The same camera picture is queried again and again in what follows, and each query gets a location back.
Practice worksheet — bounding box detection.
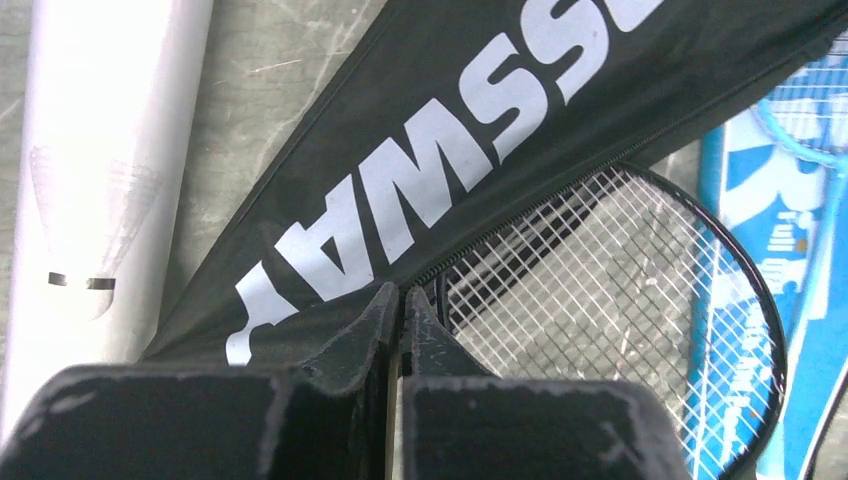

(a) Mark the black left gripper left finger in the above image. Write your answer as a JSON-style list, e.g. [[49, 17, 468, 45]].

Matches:
[[1, 283, 400, 479]]

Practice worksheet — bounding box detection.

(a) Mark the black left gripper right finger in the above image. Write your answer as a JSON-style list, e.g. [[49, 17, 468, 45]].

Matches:
[[401, 287, 688, 479]]

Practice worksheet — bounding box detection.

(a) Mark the black badminton racket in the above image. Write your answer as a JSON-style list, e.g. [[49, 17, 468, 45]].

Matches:
[[432, 163, 787, 479]]

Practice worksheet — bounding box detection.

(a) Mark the black racket cover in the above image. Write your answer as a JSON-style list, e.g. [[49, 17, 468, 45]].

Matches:
[[143, 1, 847, 366]]

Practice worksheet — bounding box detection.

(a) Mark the white shuttlecock tube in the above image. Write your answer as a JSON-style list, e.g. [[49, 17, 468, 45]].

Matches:
[[1, 1, 214, 442]]

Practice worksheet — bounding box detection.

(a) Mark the blue white badminton racket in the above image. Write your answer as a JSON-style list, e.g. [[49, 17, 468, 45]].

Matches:
[[755, 46, 848, 480]]

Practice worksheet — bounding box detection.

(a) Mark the blue racket cover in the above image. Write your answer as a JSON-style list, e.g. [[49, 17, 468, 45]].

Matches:
[[685, 39, 848, 480]]

